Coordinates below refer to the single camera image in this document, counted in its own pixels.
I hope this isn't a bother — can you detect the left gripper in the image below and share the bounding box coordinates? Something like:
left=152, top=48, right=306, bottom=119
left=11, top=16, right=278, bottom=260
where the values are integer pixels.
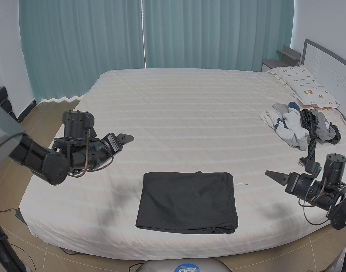
left=88, top=133, right=134, bottom=170

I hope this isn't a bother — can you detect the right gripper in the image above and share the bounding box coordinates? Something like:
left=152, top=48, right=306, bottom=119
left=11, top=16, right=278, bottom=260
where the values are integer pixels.
left=265, top=170, right=324, bottom=203

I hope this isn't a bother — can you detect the black T-shirt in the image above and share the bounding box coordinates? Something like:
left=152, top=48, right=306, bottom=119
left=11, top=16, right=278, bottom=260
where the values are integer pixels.
left=135, top=171, right=239, bottom=234

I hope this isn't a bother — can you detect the pile of clothes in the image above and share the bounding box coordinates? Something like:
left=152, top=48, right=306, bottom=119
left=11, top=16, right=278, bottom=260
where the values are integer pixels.
left=259, top=101, right=342, bottom=168

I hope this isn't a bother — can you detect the bed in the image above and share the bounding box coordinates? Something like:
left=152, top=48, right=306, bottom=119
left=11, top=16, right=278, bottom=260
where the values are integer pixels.
left=18, top=39, right=346, bottom=261

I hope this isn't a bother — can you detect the white printed pillow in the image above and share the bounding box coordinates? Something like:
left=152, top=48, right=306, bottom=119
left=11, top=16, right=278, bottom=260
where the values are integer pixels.
left=266, top=66, right=340, bottom=108

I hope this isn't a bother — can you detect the blue-green curtain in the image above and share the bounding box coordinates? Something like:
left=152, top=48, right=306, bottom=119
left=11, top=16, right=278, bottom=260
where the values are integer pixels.
left=142, top=0, right=294, bottom=72
left=19, top=0, right=146, bottom=103

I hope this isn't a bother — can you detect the grey bedside table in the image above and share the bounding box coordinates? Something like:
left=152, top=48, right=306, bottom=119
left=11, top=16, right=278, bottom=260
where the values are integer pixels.
left=262, top=45, right=301, bottom=72

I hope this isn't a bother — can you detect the black chest of drawers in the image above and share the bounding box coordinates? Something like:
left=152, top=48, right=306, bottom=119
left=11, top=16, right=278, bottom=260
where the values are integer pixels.
left=0, top=86, right=20, bottom=124

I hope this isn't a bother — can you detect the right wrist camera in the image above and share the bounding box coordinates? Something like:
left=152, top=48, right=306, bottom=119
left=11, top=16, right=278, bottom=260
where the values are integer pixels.
left=305, top=161, right=323, bottom=177

